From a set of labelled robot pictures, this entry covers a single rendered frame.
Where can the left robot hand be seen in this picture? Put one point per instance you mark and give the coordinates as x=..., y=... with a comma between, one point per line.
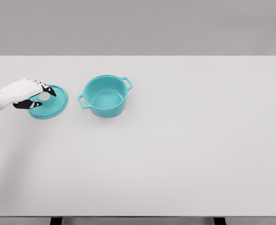
x=25, y=90

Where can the teal pot lid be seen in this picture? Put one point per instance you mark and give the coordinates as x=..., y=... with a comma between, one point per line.
x=54, y=105

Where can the teal pot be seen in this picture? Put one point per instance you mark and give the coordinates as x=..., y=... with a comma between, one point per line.
x=105, y=97

